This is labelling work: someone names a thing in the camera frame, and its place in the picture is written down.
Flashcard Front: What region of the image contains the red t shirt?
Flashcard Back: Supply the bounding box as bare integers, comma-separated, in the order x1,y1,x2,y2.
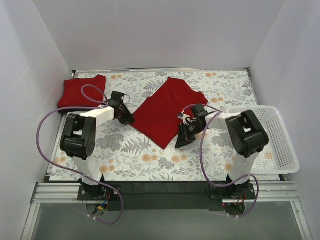
131,77,208,150
57,74,106,108

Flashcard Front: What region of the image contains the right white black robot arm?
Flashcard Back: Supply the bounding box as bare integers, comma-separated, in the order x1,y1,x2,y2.
175,104,269,199

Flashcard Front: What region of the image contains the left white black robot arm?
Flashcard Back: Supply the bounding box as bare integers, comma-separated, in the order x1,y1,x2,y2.
60,91,134,200

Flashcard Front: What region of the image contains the floral patterned table mat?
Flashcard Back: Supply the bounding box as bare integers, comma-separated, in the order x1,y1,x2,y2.
48,70,260,182

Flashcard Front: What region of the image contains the folded red t shirt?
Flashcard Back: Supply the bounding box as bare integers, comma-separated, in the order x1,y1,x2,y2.
57,74,106,108

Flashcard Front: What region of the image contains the white plastic laundry basket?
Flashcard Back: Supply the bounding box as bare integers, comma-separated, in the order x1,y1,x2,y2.
227,105,300,175

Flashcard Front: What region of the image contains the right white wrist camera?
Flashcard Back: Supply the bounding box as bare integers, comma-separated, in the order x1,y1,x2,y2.
177,111,192,125

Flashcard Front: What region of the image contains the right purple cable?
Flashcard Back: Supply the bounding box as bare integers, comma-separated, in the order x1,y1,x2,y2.
178,104,261,219

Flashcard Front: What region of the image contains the purple cable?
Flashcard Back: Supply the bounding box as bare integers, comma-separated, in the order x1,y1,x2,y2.
178,104,261,219
36,84,125,225

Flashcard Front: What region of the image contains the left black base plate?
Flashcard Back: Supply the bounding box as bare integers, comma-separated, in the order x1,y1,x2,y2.
77,185,120,201

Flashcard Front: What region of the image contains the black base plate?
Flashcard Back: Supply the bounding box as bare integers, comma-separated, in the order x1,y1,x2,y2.
205,180,256,200
77,185,120,201

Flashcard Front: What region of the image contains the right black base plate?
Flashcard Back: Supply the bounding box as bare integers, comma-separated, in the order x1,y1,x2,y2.
205,180,256,200

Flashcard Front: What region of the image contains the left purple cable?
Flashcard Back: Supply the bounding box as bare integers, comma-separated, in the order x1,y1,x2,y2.
36,84,125,225

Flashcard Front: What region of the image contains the aluminium front rail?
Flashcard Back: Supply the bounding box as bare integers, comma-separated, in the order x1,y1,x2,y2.
31,181,300,205

